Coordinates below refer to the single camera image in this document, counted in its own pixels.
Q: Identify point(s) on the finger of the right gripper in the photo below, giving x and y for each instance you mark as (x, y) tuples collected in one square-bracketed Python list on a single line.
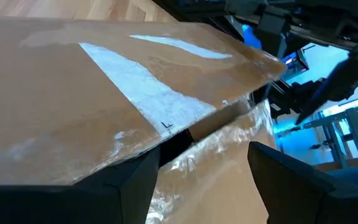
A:
[(331, 84), (270, 34)]

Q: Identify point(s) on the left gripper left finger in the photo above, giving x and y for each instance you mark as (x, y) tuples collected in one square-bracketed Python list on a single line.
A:
[(73, 205)]

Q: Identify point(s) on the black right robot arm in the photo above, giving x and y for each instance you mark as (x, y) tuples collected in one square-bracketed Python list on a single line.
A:
[(291, 96)]

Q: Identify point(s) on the brown taped cardboard box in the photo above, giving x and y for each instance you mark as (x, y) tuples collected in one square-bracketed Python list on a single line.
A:
[(73, 93)]

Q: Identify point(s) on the black computer monitor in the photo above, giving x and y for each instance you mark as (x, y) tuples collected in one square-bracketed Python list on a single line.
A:
[(297, 62)]

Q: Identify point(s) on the pale blue metal stand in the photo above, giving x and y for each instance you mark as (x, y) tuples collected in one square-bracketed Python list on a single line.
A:
[(353, 130)]

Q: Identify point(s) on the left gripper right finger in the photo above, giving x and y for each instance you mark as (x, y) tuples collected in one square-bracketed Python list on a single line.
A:
[(306, 199)]

